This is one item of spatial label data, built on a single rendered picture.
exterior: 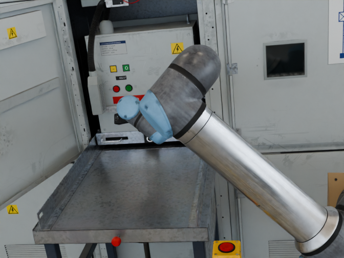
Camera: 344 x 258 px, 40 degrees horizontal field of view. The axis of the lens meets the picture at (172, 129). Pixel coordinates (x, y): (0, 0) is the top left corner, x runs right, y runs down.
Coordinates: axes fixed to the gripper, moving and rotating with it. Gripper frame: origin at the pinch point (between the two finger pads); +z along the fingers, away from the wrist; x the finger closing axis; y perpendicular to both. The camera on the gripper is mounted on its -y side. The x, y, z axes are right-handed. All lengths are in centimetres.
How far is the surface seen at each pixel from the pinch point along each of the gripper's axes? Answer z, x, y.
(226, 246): -61, -48, 37
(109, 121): 14.7, 4.6, -20.4
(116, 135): 17.3, -2.1, -17.6
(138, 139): 18.6, -4.5, -6.8
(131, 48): -2.3, 33.9, -4.3
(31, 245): 43, -55, -73
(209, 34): -8.1, 35.3, 31.2
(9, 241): 41, -53, -85
